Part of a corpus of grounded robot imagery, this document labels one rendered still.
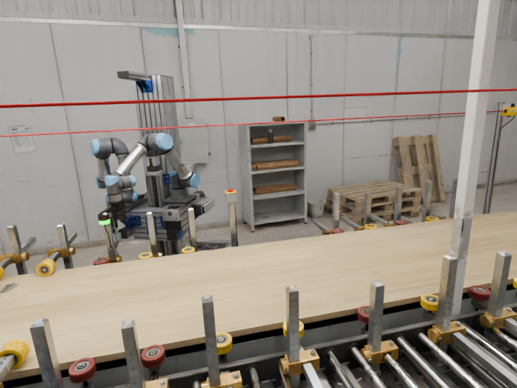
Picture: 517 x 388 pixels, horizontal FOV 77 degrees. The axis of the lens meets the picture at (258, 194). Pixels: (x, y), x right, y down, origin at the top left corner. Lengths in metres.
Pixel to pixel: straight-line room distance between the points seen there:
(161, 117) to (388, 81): 4.23
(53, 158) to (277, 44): 3.39
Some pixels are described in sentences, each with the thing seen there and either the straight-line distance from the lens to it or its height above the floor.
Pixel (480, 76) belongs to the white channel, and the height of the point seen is 1.80.
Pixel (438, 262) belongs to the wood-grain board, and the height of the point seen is 0.90.
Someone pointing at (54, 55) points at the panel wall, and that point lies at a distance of 4.84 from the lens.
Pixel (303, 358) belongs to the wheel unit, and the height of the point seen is 0.86.
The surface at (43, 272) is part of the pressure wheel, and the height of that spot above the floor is 0.93.
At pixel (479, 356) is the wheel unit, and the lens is 1.50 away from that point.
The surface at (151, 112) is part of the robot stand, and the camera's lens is 2.90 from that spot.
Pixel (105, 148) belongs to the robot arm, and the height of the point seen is 1.49.
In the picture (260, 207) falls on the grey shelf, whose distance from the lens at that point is 5.14.
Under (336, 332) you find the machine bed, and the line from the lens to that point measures 1.57.
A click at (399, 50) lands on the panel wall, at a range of 6.29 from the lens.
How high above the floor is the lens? 1.71
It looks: 14 degrees down
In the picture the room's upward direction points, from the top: 2 degrees counter-clockwise
